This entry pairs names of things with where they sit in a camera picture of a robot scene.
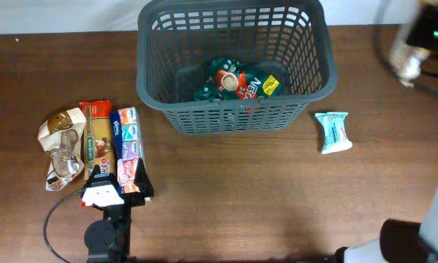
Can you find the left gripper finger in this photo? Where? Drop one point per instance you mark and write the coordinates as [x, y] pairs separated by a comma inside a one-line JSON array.
[[142, 181], [96, 172]]

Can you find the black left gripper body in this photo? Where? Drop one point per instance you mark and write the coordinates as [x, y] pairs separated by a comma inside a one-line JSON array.
[[133, 199]]

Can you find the beige snack bag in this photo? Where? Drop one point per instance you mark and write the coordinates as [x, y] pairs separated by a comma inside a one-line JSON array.
[[406, 60]]

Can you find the Kleenex tissue multipack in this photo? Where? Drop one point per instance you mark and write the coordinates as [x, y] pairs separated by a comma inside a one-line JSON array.
[[128, 145]]

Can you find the green Nescafe coffee bag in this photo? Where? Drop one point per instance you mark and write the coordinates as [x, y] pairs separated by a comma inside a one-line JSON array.
[[230, 79]]

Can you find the teal wet wipes pack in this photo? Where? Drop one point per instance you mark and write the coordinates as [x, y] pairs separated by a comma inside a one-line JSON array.
[[335, 136]]

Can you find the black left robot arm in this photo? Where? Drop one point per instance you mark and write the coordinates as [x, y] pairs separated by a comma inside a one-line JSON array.
[[108, 239]]

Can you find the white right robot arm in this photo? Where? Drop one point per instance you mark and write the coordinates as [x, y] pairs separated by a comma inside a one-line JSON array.
[[405, 241]]

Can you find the orange spaghetti packet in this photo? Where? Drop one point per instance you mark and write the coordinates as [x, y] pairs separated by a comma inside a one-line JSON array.
[[98, 147]]

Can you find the brown white cookie bag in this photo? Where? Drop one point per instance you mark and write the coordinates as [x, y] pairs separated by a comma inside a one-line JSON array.
[[61, 137]]

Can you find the grey plastic basket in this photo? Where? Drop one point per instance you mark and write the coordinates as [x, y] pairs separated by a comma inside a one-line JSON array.
[[179, 40]]

